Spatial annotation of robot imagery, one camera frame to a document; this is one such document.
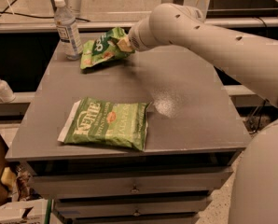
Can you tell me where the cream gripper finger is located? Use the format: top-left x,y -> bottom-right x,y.
117,36 -> 133,52

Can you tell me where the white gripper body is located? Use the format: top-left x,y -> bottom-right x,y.
128,18 -> 155,51

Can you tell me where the green rice chip bag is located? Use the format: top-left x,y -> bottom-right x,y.
80,27 -> 134,69

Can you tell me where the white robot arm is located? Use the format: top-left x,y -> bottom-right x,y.
118,3 -> 278,224

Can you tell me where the clear plastic water bottle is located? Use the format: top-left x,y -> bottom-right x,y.
54,0 -> 83,60

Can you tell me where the green Kettle chips bag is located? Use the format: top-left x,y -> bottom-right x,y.
58,97 -> 149,151

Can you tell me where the white pump dispenser bottle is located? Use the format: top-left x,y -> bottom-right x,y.
0,79 -> 16,103

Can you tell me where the grey drawer cabinet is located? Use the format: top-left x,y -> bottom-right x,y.
7,47 -> 249,224

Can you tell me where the white cardboard box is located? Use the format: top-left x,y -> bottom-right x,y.
0,199 -> 51,224

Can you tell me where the black cable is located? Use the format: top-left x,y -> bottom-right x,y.
0,0 -> 91,23

